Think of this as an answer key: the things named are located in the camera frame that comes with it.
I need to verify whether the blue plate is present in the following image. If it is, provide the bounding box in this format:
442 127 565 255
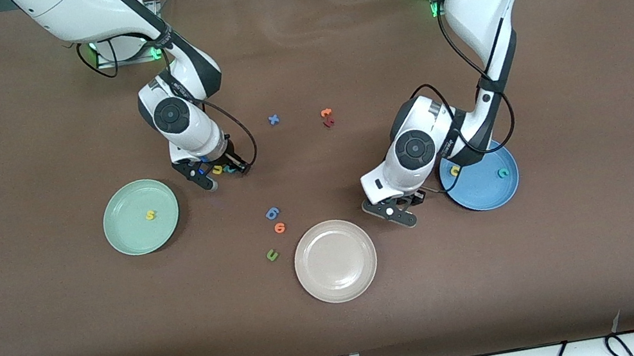
434 134 525 218

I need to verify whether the beige plate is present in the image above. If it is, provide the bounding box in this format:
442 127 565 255
288 213 385 310

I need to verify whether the green plate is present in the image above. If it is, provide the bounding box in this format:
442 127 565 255
96 174 186 262

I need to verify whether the brown table cover sheet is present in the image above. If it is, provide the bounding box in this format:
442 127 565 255
0 0 634 356

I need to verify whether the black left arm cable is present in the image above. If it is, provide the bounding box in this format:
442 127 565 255
395 0 521 166

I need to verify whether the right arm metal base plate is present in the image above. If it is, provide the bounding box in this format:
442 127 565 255
92 28 166 71

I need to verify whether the black looped cable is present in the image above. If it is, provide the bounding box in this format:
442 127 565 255
603 330 634 356

